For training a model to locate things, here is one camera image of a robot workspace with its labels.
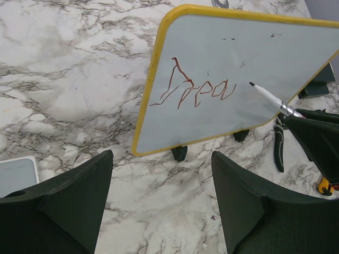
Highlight small white grey eraser pad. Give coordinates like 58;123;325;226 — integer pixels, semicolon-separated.
1;156;40;198

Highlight white whiteboard marker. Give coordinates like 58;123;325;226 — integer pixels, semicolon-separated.
249;82;305;118

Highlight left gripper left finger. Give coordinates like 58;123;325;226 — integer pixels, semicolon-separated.
1;150;113;253

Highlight black rectangular box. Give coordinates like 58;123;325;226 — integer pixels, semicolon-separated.
298;63;335;99

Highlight yellow framed whiteboard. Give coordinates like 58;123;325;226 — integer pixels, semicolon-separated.
132;4;338;156

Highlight silver wrench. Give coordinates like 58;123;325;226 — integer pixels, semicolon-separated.
211;0;229;8

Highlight black handled pliers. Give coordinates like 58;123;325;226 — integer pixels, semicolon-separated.
273;113;286;173

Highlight yellow black utility knife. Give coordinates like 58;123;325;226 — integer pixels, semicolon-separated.
317;177;338;196

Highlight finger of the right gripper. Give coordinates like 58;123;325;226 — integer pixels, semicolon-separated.
284;109;338;185

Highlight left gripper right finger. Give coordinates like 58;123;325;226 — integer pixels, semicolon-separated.
211;151;338;253

